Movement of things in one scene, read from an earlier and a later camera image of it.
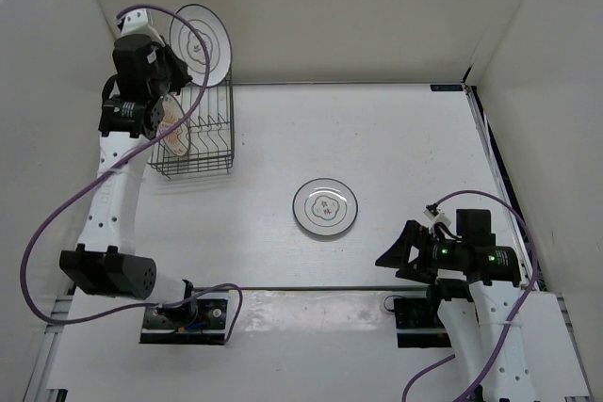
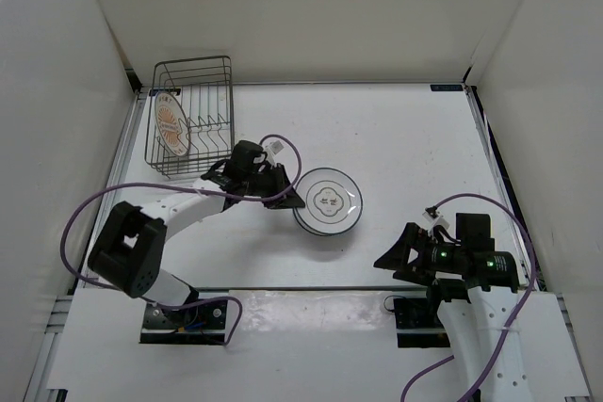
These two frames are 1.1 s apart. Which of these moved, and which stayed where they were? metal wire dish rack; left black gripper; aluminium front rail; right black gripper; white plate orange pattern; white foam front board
Moved: left black gripper
Stayed: white foam front board; aluminium front rail; right black gripper; metal wire dish rack; white plate orange pattern
